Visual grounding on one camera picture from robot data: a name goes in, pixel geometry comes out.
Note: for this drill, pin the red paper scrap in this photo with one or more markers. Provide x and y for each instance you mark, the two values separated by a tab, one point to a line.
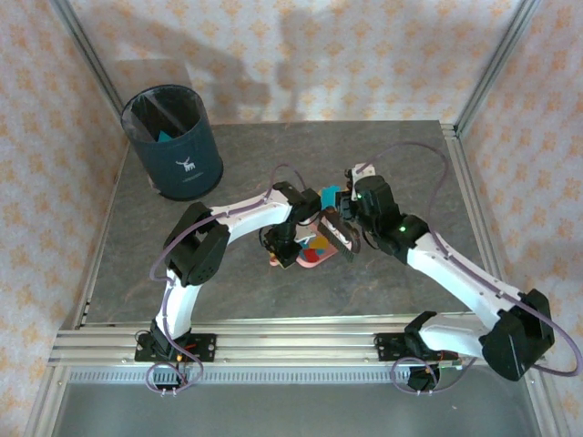
314	256

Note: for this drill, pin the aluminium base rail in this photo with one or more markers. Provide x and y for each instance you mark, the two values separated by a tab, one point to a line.
296	346

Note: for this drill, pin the dark blue waste bin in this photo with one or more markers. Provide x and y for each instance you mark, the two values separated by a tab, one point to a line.
182	150

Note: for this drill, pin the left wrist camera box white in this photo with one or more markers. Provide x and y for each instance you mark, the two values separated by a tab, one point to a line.
306	234

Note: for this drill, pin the aluminium frame post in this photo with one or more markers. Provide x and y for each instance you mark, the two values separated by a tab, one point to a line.
86	50
494	68

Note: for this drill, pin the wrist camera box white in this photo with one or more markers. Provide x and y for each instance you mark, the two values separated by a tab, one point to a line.
364	169
306	234

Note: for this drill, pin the yellow paper scrap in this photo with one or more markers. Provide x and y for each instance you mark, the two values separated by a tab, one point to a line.
321	244

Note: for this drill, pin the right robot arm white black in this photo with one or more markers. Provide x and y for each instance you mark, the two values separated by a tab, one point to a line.
455	277

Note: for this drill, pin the aluminium lower frame rail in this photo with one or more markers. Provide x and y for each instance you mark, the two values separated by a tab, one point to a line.
45	400
544	409

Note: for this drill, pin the pink plastic dustpan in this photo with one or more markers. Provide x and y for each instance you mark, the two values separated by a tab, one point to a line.
309	265

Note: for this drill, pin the aluminium side rail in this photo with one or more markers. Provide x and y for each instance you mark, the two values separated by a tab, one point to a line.
455	141

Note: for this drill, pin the black cartoon face hand brush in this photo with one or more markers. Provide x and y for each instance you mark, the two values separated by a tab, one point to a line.
339	241

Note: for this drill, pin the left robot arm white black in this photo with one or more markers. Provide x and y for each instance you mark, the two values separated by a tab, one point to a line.
182	309

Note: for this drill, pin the blue paper scrap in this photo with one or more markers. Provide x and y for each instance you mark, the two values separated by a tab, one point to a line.
163	135
329	199

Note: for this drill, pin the small green circuit board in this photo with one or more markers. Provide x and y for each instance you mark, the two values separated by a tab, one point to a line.
451	363

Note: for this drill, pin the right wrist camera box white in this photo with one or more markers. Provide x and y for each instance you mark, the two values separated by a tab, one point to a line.
364	169

